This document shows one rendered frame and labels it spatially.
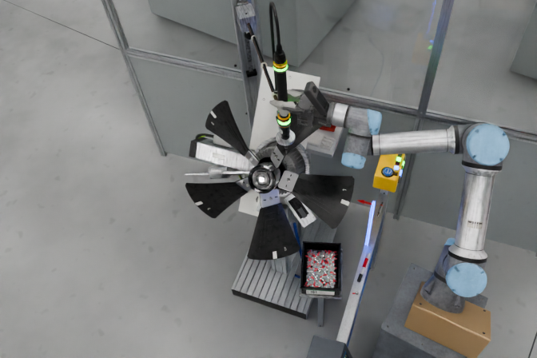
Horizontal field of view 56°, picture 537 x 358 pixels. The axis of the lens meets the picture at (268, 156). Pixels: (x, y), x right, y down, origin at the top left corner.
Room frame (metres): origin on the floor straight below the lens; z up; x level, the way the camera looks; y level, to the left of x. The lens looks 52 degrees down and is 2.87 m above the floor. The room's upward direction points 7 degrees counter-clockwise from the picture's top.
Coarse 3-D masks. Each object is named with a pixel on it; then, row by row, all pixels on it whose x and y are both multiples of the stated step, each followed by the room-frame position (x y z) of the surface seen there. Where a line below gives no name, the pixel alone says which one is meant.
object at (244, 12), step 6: (240, 6) 1.84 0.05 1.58; (246, 6) 1.83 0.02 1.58; (252, 6) 1.83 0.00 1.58; (240, 12) 1.80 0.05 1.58; (246, 12) 1.79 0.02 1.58; (252, 12) 1.79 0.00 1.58; (240, 18) 1.75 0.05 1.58; (246, 18) 1.76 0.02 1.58; (252, 18) 1.76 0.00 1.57; (240, 24) 1.75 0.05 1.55; (246, 24) 1.76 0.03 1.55; (252, 24) 1.76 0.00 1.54; (246, 30) 1.76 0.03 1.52
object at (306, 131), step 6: (294, 102) 1.41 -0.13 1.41; (294, 114) 1.36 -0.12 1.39; (294, 120) 1.34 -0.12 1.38; (294, 126) 1.31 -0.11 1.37; (300, 126) 1.30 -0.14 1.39; (306, 126) 1.28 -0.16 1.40; (312, 126) 1.27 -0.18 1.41; (318, 126) 1.26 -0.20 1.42; (294, 132) 1.29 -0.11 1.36; (300, 132) 1.28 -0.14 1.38; (306, 132) 1.26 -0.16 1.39; (312, 132) 1.25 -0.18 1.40; (300, 138) 1.25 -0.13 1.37; (276, 144) 1.32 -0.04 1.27; (294, 144) 1.25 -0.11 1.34; (282, 150) 1.26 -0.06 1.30; (288, 150) 1.24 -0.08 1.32
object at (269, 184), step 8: (264, 160) 1.30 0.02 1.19; (256, 168) 1.22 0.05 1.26; (264, 168) 1.21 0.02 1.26; (272, 168) 1.22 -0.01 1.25; (280, 168) 1.26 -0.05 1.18; (248, 176) 1.21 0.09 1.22; (256, 176) 1.20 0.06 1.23; (264, 176) 1.20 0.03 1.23; (272, 176) 1.18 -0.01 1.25; (280, 176) 1.21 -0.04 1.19; (256, 184) 1.18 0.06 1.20; (264, 184) 1.17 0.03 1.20; (272, 184) 1.16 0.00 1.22; (264, 192) 1.15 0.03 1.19
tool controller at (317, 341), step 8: (320, 336) 0.54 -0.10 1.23; (312, 344) 0.52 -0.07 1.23; (320, 344) 0.51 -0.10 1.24; (328, 344) 0.51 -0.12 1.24; (336, 344) 0.50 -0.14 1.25; (344, 344) 0.50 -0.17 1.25; (312, 352) 0.49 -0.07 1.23; (320, 352) 0.49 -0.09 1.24; (328, 352) 0.48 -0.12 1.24; (336, 352) 0.48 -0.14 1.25; (344, 352) 0.48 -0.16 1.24
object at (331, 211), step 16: (304, 176) 1.20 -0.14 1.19; (320, 176) 1.19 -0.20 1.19; (336, 176) 1.18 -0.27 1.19; (304, 192) 1.13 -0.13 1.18; (320, 192) 1.12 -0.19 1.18; (336, 192) 1.11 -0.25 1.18; (352, 192) 1.11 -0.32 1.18; (320, 208) 1.06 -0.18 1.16; (336, 208) 1.05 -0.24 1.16; (336, 224) 1.00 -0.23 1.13
